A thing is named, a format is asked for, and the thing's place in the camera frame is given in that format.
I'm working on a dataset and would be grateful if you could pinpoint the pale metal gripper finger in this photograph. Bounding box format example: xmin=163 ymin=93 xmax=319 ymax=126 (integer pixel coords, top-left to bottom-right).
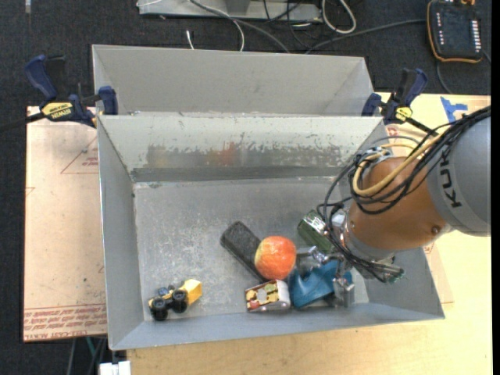
xmin=333 ymin=276 xmax=357 ymax=309
xmin=309 ymin=245 xmax=334 ymax=266

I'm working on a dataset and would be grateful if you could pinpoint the green shiny can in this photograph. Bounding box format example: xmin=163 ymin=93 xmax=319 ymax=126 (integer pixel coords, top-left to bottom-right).
xmin=297 ymin=208 xmax=335 ymax=254

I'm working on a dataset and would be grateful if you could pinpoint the blue plastic toy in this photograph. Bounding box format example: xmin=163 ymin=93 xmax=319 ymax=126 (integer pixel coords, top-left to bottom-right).
xmin=287 ymin=259 xmax=353 ymax=310

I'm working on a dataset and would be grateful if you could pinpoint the red and yellow apple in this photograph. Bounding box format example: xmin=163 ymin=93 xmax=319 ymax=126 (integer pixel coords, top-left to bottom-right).
xmin=253 ymin=235 xmax=298 ymax=281

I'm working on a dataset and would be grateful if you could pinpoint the white colourful printed small box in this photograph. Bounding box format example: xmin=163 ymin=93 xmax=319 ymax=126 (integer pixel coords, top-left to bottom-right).
xmin=244 ymin=279 xmax=292 ymax=313

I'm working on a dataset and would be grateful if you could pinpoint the dark green flat block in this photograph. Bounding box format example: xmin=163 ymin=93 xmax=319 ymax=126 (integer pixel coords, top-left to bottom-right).
xmin=220 ymin=220 xmax=271 ymax=283

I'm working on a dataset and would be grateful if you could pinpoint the grey metal bin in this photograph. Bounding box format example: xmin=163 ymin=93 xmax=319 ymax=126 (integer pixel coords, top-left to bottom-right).
xmin=91 ymin=44 xmax=446 ymax=352

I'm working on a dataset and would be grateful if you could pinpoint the yellow and black toy truck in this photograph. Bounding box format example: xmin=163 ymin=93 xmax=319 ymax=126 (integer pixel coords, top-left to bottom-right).
xmin=147 ymin=278 xmax=204 ymax=323

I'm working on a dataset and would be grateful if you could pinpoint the brown cardboard board red print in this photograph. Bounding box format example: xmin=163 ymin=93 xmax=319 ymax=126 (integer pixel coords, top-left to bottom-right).
xmin=23 ymin=105 xmax=455 ymax=344

